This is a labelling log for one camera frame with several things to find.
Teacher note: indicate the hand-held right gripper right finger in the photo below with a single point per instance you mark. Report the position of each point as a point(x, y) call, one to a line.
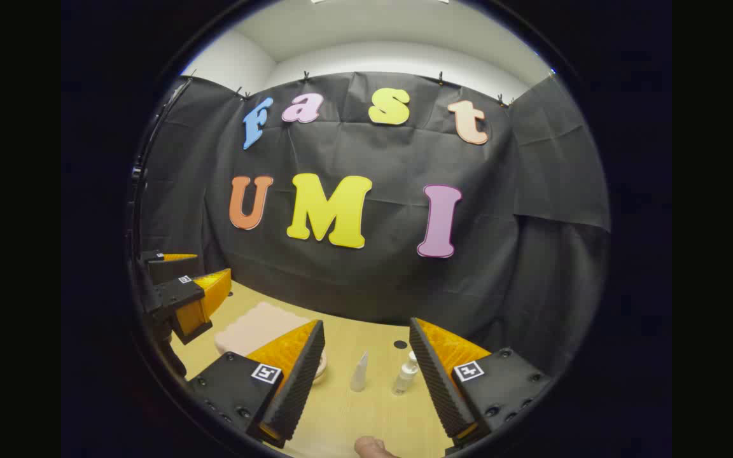
point(443, 388)

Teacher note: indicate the white squeeze tube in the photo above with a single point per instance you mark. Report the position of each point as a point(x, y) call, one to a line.
point(359, 373)

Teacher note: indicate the clear pump bottle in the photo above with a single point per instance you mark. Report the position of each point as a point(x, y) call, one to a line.
point(406, 376)

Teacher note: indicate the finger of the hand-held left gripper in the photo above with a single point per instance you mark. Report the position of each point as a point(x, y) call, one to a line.
point(172, 267)
point(182, 296)

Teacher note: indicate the pink suitcase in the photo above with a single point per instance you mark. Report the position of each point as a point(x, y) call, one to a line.
point(258, 327)

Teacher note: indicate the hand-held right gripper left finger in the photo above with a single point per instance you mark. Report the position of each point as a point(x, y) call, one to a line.
point(296, 388)

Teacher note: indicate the black backdrop cloth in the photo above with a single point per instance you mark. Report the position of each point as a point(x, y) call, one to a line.
point(366, 280)

